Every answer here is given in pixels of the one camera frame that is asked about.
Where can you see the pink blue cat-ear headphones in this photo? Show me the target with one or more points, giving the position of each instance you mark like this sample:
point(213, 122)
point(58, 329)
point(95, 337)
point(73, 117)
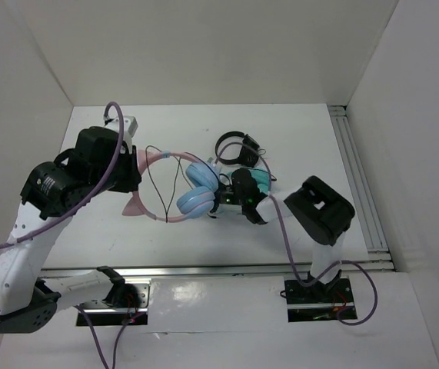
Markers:
point(176, 186)

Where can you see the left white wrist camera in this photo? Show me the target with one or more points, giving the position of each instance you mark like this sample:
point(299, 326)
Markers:
point(130, 125)

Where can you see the white teal cat-ear headphones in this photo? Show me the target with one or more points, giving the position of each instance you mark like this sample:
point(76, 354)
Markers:
point(262, 178)

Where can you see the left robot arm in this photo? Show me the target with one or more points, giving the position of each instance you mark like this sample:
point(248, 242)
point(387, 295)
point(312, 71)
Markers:
point(103, 159)

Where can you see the aluminium rail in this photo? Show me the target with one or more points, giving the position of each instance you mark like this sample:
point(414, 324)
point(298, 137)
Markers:
point(212, 271)
point(375, 241)

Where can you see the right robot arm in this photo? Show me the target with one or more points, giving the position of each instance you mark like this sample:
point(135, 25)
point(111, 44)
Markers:
point(324, 214)

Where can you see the aluminium right rail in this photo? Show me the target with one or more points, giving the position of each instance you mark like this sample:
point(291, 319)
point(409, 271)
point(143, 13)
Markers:
point(375, 241)

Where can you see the white front cover plate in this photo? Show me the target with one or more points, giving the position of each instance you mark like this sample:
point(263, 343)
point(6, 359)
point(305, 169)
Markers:
point(217, 304)

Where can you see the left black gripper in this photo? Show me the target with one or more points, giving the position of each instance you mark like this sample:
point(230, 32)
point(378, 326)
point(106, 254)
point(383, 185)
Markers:
point(131, 182)

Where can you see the aluminium front rail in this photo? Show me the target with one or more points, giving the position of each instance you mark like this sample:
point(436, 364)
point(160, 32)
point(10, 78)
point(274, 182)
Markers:
point(212, 271)

